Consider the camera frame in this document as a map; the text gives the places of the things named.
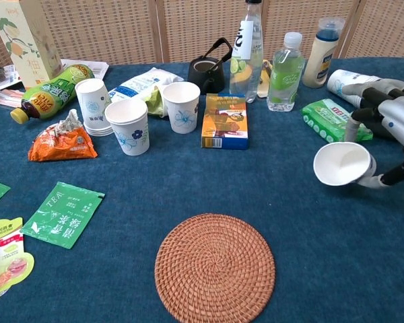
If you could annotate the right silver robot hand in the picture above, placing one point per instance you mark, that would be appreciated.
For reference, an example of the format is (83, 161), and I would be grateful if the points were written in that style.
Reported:
(399, 117)

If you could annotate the white flower paper cup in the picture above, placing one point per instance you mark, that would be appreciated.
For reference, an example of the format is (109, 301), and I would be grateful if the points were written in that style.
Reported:
(340, 165)
(183, 107)

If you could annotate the white tube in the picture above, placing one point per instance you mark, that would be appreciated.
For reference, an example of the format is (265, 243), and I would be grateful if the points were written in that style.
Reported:
(340, 80)

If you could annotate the green wet wipes pack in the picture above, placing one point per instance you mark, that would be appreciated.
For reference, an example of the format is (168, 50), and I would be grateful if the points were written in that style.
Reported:
(326, 117)

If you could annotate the cream bottle blue cap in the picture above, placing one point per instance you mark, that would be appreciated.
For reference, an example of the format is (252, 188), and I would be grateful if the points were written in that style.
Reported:
(321, 64)

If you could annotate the small clear bottle green label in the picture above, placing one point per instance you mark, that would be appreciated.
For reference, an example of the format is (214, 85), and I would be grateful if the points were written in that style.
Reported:
(284, 80)

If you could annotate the razor on yellow card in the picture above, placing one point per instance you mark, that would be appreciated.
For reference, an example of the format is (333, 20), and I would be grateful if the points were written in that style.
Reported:
(265, 80)

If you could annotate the blue table cloth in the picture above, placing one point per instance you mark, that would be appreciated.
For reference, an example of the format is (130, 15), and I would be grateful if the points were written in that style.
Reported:
(289, 218)

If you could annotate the tall clear lime soda bottle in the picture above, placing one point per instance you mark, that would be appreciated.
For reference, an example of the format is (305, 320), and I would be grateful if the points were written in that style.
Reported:
(245, 67)

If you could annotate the orange and blue box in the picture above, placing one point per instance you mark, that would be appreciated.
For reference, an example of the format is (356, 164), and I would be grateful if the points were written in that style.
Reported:
(225, 122)

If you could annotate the black cast iron teapot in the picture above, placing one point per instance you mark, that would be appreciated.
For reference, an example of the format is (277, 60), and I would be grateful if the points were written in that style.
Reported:
(205, 75)

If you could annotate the round rattan coaster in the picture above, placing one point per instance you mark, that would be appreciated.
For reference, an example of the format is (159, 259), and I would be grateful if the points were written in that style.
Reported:
(215, 269)

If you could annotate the crumpled green wrapper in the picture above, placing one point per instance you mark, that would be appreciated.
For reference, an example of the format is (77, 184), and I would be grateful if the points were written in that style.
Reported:
(156, 102)

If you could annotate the white wipes pack blue label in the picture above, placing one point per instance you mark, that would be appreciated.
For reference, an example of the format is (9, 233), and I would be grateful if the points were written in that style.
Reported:
(134, 84)

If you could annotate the stacked flower paper cups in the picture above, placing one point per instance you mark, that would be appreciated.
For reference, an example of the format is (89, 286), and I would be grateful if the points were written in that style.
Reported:
(128, 129)

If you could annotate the bamboo folding screen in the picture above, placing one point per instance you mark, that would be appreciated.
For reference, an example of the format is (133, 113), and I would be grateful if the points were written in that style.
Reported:
(121, 30)

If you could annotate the stack of inverted paper cups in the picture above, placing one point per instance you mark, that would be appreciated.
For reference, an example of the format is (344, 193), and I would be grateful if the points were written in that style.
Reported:
(92, 106)

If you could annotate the white printed paper sheet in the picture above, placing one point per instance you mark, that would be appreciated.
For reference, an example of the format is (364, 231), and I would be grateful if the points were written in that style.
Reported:
(91, 67)

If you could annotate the orange crumpled snack bag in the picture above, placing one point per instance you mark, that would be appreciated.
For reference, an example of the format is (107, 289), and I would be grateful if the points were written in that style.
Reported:
(64, 144)

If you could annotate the green tea bottle yellow cap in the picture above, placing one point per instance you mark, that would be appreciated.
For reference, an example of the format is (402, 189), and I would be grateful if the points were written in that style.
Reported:
(54, 92)

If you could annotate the tall yellow pomelo carton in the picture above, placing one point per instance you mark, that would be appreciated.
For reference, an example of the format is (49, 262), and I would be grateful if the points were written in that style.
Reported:
(27, 47)

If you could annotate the pink white flat packet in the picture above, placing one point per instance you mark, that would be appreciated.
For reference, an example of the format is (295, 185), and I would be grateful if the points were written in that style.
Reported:
(3, 98)

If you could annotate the dark items blister pack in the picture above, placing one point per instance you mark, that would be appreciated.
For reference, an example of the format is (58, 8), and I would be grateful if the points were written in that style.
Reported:
(1, 77)

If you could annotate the lip balm blister pack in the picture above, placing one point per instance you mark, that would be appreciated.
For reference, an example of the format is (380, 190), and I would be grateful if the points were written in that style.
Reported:
(6, 259)

